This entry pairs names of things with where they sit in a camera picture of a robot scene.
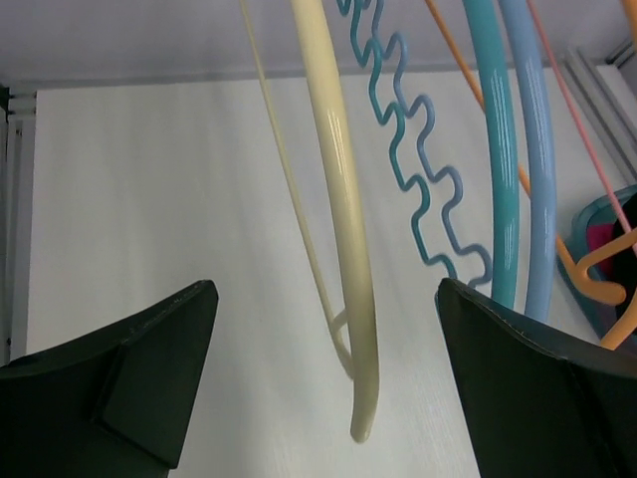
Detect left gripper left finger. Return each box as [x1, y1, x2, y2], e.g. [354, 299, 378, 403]
[1, 280, 219, 477]

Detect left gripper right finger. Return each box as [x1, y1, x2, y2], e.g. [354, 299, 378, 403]
[436, 278, 636, 477]

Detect cream plastic hanger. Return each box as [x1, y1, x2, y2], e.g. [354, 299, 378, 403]
[255, 1, 379, 443]

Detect black trousers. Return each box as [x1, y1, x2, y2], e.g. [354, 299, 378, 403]
[610, 194, 637, 319]

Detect orange plastic hanger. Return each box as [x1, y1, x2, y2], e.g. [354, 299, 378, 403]
[423, 0, 637, 352]

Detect teal plastic hanger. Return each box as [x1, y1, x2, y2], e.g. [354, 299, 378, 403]
[337, 1, 520, 307]

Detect light blue plastic hanger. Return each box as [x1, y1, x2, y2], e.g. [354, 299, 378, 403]
[398, 1, 556, 322]

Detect pink plastic hanger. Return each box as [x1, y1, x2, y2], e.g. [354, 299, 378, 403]
[527, 0, 632, 234]

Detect magenta cloth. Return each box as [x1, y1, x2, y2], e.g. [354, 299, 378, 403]
[586, 223, 613, 280]

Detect teal plastic basket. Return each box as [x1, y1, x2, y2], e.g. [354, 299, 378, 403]
[555, 183, 637, 345]

